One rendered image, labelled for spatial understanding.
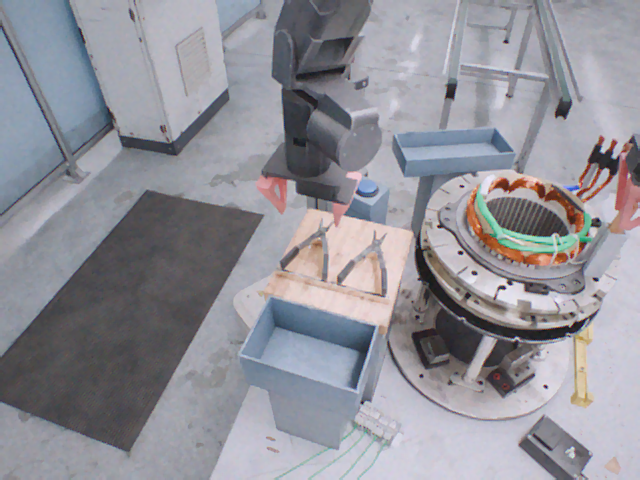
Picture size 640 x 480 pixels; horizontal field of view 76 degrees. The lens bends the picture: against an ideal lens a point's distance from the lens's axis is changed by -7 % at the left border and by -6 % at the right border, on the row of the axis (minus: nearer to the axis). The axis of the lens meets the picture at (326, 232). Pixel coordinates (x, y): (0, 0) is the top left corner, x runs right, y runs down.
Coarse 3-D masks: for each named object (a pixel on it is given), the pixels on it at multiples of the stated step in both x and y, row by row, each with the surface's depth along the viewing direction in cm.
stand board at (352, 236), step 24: (312, 216) 77; (336, 240) 72; (360, 240) 72; (384, 240) 72; (408, 240) 72; (312, 264) 69; (336, 264) 69; (360, 264) 69; (288, 288) 65; (312, 288) 65; (360, 288) 65; (336, 312) 62; (360, 312) 62; (384, 312) 62
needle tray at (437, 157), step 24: (408, 144) 98; (432, 144) 99; (456, 144) 100; (480, 144) 100; (504, 144) 95; (408, 168) 90; (432, 168) 91; (456, 168) 92; (480, 168) 93; (504, 168) 94; (432, 192) 98
